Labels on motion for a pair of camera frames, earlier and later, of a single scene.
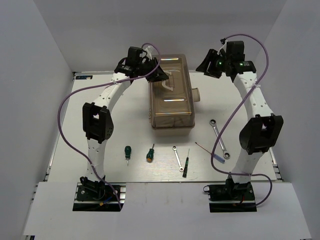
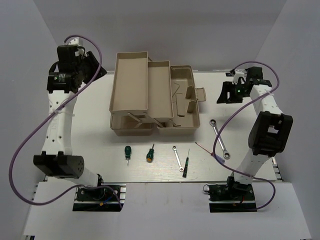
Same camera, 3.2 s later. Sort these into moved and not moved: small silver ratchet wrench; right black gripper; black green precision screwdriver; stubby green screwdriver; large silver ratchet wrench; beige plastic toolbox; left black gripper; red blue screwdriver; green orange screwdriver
Moved: beige plastic toolbox; left black gripper; right black gripper
Not moved: stubby green screwdriver; small silver ratchet wrench; large silver ratchet wrench; red blue screwdriver; black green precision screwdriver; green orange screwdriver
